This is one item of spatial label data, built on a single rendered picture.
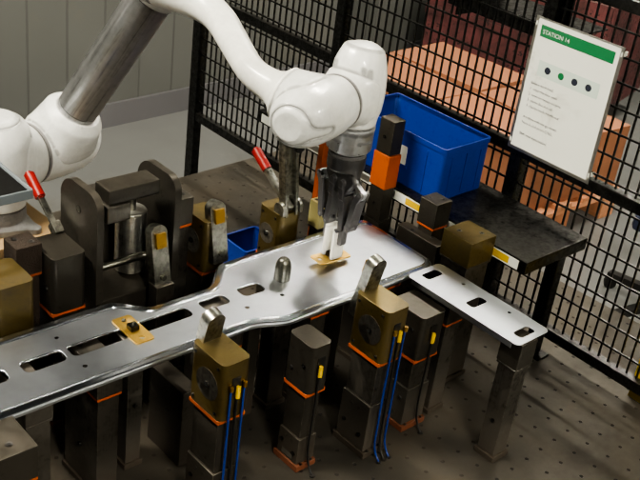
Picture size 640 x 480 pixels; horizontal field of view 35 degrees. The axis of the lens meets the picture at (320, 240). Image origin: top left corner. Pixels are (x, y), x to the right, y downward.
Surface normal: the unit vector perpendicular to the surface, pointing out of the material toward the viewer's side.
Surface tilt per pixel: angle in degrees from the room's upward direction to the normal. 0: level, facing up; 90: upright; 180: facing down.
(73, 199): 90
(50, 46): 90
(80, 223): 90
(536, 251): 0
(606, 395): 0
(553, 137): 90
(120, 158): 0
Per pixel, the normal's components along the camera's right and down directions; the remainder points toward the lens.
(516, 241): 0.12, -0.87
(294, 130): -0.39, 0.42
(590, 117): -0.74, 0.24
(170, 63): 0.69, 0.42
